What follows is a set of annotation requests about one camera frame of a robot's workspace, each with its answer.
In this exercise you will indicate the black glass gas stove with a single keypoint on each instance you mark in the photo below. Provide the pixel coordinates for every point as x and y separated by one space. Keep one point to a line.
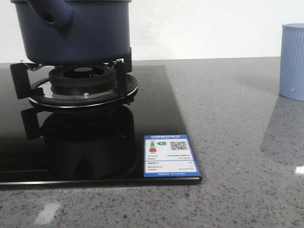
93 147

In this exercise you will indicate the light blue ribbed cup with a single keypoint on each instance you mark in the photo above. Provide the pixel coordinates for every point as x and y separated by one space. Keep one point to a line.
291 83

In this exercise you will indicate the dark blue cooking pot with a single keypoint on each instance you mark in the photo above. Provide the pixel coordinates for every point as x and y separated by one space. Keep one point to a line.
70 32

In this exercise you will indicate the blue energy label sticker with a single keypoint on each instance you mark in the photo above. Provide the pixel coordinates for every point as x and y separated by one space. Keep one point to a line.
169 156

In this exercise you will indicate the black gas burner head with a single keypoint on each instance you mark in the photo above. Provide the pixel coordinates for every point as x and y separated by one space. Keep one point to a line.
77 80

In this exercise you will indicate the black pot support grate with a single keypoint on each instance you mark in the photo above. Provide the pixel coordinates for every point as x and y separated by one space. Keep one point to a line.
41 96

